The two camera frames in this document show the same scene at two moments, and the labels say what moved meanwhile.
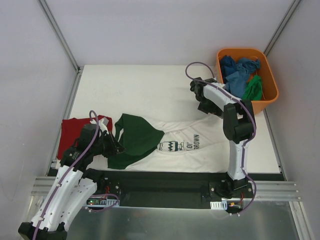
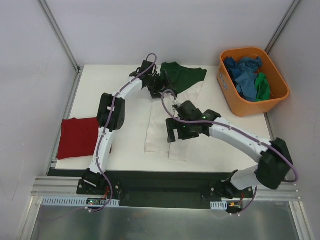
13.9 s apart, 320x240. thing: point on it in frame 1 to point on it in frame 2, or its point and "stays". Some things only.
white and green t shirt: x=195 y=142 to x=185 y=83
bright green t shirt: x=254 y=91 to x=262 y=87
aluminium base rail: x=265 y=190 stays
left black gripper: x=110 y=143 to x=161 y=85
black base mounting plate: x=173 y=189 stays
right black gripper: x=198 y=88 to x=173 y=129
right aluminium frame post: x=294 y=5 stays
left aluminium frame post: x=60 y=35 stays
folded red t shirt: x=71 y=129 stays
